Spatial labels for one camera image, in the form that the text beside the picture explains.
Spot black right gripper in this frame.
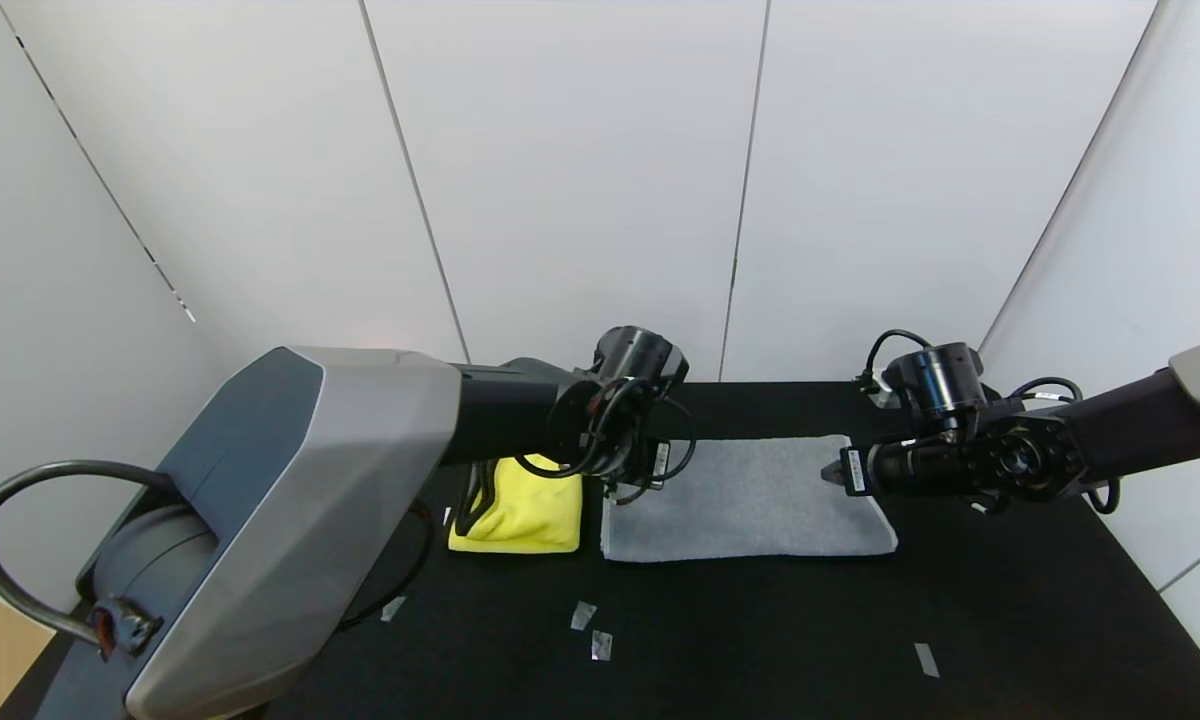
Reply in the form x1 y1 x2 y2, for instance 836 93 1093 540
820 441 916 497

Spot grey towel with orange stripes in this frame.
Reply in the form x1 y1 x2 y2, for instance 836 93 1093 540
600 434 899 563

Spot yellow towel with black trim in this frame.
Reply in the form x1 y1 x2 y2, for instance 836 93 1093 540
447 455 585 554

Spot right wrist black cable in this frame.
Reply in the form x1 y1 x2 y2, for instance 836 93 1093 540
858 329 1123 516

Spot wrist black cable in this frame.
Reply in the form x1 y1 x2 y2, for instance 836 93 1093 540
515 378 699 506
858 329 1123 516

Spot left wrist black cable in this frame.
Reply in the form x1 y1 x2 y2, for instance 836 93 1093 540
515 378 699 506

